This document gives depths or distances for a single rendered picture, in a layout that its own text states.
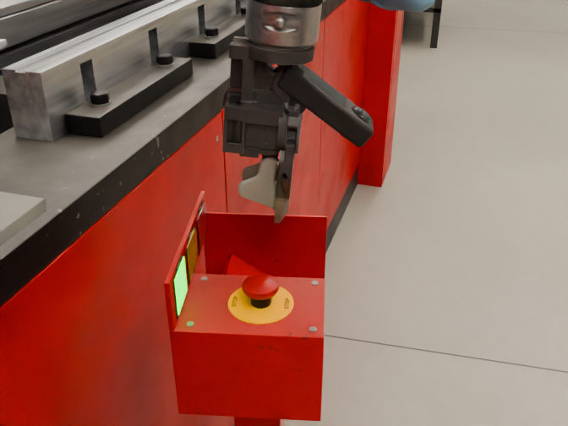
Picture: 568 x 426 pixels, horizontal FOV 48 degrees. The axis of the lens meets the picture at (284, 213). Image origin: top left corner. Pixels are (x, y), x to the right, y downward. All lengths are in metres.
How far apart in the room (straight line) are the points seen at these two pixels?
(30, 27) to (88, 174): 0.53
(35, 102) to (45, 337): 0.32
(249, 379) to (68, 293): 0.23
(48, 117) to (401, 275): 1.48
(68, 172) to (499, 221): 1.97
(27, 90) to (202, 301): 0.37
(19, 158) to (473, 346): 1.39
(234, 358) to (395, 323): 1.29
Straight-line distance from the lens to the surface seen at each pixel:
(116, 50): 1.02
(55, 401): 0.79
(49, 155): 0.86
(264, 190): 0.72
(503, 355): 1.90
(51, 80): 0.89
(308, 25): 0.64
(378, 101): 2.55
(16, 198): 0.48
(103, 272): 0.82
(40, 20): 1.29
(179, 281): 0.67
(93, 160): 0.83
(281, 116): 0.66
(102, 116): 0.89
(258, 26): 0.64
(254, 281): 0.68
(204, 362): 0.69
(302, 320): 0.68
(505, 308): 2.08
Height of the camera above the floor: 1.21
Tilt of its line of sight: 29 degrees down
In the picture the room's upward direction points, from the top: straight up
